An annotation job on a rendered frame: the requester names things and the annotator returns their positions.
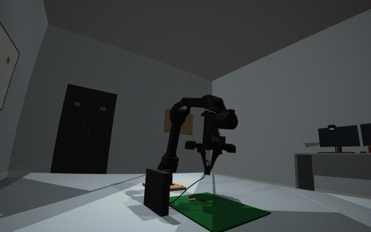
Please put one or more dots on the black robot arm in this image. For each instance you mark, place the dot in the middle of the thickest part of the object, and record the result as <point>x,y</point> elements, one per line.
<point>222,119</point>

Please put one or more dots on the black square panel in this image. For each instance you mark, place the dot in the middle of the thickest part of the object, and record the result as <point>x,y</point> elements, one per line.
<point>157,191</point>

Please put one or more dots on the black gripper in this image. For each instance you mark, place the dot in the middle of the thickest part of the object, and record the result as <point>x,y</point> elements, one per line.
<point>191,145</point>

